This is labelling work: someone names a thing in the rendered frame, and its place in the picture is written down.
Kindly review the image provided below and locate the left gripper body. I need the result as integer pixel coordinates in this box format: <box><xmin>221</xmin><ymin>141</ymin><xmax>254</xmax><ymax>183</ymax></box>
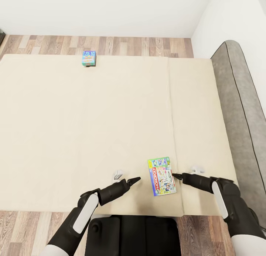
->
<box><xmin>107</xmin><ymin>179</ymin><xmax>130</xmax><ymax>202</ymax></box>

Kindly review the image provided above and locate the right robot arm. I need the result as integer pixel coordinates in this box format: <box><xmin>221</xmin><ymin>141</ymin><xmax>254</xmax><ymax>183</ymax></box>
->
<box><xmin>172</xmin><ymin>165</ymin><xmax>266</xmax><ymax>256</ymax></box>

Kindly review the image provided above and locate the board game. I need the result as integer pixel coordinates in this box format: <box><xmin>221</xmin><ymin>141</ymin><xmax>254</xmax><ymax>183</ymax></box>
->
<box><xmin>147</xmin><ymin>157</ymin><xmax>177</xmax><ymax>196</ymax></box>
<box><xmin>82</xmin><ymin>51</ymin><xmax>96</xmax><ymax>66</ymax></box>

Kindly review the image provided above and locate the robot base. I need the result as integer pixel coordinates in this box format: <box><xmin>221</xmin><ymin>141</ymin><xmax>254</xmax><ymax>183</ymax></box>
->
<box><xmin>85</xmin><ymin>214</ymin><xmax>181</xmax><ymax>256</ymax></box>

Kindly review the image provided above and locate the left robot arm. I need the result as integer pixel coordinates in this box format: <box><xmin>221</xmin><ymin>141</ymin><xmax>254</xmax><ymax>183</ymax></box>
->
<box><xmin>39</xmin><ymin>169</ymin><xmax>141</xmax><ymax>256</ymax></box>

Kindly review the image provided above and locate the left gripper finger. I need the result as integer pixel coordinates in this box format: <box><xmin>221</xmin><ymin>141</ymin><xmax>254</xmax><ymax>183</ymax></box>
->
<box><xmin>127</xmin><ymin>177</ymin><xmax>141</xmax><ymax>189</ymax></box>

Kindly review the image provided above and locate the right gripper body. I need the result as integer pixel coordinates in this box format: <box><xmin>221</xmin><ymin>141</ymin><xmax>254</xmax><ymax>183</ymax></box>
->
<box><xmin>183</xmin><ymin>173</ymin><xmax>204</xmax><ymax>190</ymax></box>

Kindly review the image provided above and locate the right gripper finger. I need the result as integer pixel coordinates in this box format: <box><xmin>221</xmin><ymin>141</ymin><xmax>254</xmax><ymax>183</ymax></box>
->
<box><xmin>172</xmin><ymin>173</ymin><xmax>183</xmax><ymax>180</ymax></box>

